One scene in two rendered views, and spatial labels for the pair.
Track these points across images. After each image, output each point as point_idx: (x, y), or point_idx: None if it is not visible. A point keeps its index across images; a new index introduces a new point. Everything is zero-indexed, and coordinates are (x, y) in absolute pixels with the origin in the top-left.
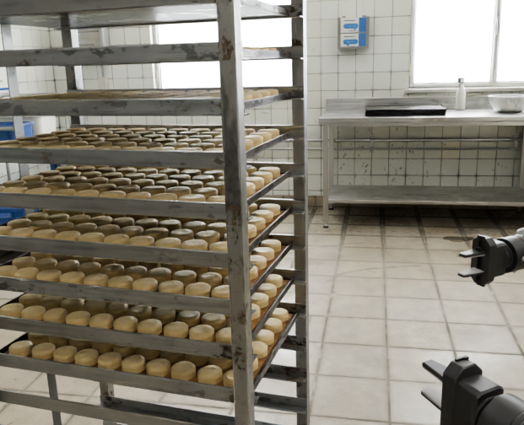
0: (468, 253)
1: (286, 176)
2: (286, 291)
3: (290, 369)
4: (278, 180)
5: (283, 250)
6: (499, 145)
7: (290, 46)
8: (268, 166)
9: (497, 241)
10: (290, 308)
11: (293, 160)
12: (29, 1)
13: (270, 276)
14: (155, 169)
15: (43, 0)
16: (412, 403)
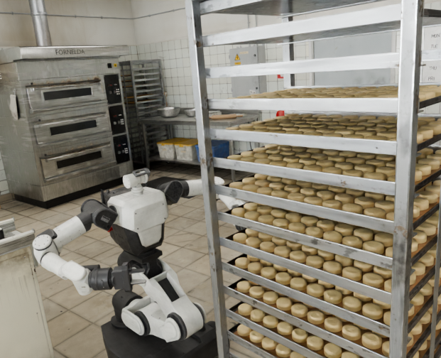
0: (140, 269)
1: (232, 236)
2: (243, 302)
3: None
4: (246, 229)
5: (236, 287)
6: None
7: (213, 157)
8: (233, 243)
9: (116, 267)
10: (230, 335)
11: (219, 235)
12: (387, 115)
13: (245, 308)
14: (319, 251)
15: (378, 115)
16: None
